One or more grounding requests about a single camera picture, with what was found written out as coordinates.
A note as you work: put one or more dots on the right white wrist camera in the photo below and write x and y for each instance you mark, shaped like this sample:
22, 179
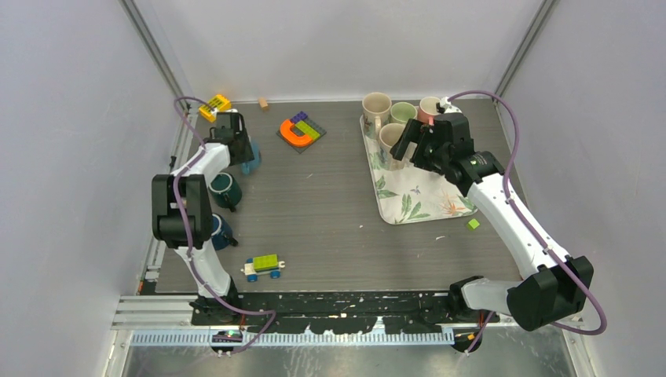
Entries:
445, 106

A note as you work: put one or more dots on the toy brick car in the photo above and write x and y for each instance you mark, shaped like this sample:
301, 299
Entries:
268, 265

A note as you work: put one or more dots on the floral leaf tray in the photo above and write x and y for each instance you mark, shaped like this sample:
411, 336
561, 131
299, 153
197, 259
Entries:
412, 195

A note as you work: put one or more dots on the dark blue mug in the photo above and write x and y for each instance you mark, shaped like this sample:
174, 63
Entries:
222, 234

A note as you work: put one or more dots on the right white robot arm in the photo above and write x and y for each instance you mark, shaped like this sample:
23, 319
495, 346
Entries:
553, 284

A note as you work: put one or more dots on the dark teal mug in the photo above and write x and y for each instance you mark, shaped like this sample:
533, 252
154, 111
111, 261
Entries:
225, 191

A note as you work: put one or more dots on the light green mug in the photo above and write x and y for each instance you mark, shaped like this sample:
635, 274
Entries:
402, 112

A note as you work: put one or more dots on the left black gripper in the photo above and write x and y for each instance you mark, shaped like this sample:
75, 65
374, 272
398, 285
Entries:
247, 155

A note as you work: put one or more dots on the small green cube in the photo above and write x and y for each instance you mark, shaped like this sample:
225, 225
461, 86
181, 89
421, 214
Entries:
473, 224

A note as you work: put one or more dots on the orange and purple brick pile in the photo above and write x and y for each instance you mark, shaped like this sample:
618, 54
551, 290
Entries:
300, 132

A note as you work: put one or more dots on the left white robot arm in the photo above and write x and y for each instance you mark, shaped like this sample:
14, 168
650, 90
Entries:
181, 211

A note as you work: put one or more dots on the beige seahorse mug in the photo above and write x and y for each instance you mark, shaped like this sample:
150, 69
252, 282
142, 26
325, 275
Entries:
387, 136

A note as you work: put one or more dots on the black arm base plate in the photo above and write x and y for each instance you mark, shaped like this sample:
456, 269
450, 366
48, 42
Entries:
341, 312

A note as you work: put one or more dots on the pink mug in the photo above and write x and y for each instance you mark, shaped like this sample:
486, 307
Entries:
428, 109

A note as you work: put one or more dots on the yellow toy brick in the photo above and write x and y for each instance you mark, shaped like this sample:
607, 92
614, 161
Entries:
215, 105

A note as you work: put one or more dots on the beige floral mug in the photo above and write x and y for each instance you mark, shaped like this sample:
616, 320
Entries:
376, 112

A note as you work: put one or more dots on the small wooden block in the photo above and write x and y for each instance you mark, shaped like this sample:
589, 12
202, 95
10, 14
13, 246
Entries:
263, 103

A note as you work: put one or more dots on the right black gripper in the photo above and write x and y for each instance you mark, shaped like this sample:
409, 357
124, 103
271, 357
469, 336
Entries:
415, 129

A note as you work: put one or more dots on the light blue mug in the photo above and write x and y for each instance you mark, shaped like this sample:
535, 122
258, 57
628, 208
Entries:
250, 166

